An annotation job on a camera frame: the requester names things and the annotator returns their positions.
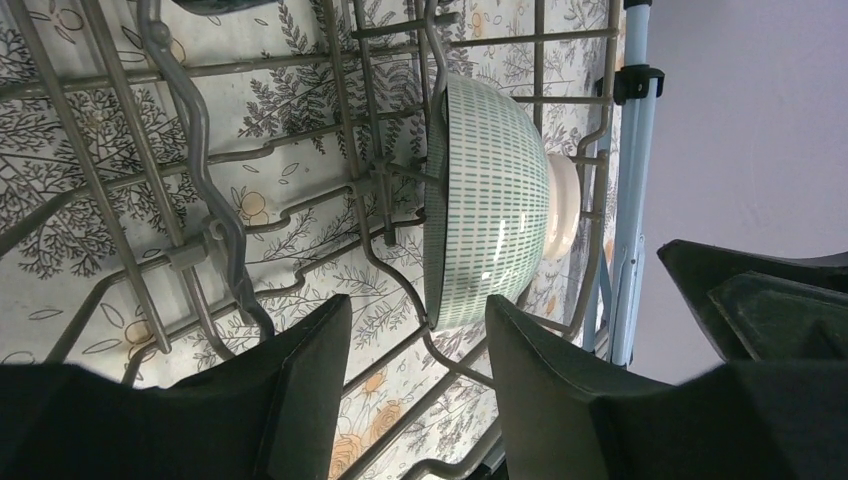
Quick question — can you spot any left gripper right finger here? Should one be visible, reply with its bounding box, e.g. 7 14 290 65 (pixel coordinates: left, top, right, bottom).
485 295 847 479

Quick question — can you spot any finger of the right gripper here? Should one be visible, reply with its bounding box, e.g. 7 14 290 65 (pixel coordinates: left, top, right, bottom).
657 239 847 362

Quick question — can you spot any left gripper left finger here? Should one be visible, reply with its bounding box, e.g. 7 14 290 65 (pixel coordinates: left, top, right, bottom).
1 294 352 479

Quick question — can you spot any grey wire dish rack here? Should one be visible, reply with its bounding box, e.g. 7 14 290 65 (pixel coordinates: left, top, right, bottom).
0 0 627 480

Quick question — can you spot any pale green bowl front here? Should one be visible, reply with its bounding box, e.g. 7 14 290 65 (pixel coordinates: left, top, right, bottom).
422 73 553 331

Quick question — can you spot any floral tablecloth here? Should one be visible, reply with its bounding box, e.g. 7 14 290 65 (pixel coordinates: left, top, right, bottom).
22 1 625 479

